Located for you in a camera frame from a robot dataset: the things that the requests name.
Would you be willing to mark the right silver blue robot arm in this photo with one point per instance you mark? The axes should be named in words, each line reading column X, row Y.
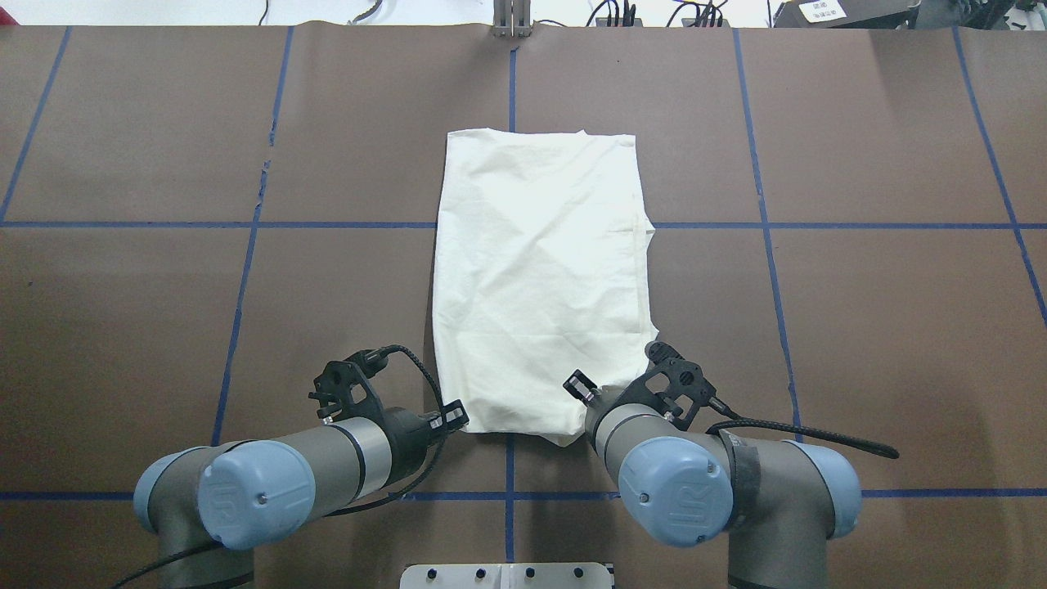
column 683, row 474

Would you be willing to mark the aluminium frame post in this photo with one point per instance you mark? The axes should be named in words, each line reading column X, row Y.
column 511, row 19

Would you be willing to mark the near orange black power strip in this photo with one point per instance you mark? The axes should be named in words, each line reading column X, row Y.
column 698, row 15

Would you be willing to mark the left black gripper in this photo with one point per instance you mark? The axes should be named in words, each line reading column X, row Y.
column 406, row 429

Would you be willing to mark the dark box with label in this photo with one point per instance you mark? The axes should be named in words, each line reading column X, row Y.
column 846, row 15

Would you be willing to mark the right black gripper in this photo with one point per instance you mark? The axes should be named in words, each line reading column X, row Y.
column 596, row 402

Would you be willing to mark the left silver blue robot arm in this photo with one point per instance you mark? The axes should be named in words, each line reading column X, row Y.
column 210, row 507

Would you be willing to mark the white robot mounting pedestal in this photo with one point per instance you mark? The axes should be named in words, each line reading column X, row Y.
column 510, row 575

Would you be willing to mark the cream long-sleeve cat shirt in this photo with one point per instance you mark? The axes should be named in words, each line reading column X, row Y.
column 540, row 269

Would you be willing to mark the orange black power strip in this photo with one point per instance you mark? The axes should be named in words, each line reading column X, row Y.
column 614, row 14
column 698, row 15

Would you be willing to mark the far orange black power strip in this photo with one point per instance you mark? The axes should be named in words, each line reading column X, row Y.
column 614, row 14

